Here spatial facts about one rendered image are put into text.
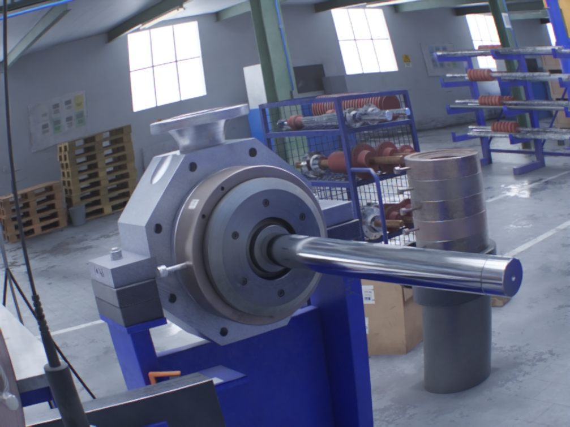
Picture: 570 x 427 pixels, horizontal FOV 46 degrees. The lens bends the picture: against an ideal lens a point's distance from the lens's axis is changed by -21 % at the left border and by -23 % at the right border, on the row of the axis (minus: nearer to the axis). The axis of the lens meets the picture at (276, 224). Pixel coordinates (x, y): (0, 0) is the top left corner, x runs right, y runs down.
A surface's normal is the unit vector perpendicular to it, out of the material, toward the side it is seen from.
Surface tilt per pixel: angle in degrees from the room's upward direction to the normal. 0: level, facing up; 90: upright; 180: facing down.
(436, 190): 90
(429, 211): 90
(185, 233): 67
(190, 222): 59
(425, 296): 90
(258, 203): 90
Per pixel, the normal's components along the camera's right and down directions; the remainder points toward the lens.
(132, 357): -0.82, 0.23
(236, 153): 0.55, 0.05
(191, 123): -0.02, 0.18
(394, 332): -0.58, 0.23
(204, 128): 0.28, 0.70
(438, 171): -0.34, 0.22
